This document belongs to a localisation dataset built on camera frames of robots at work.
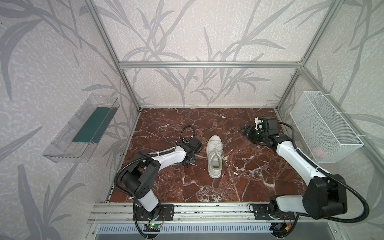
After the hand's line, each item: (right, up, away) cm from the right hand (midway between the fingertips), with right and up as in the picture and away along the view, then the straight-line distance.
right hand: (242, 127), depth 86 cm
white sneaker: (-16, -15, -1) cm, 22 cm away
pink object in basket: (+34, -11, -13) cm, 38 cm away
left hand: (-31, -17, +7) cm, 36 cm away
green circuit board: (-47, -48, -14) cm, 69 cm away
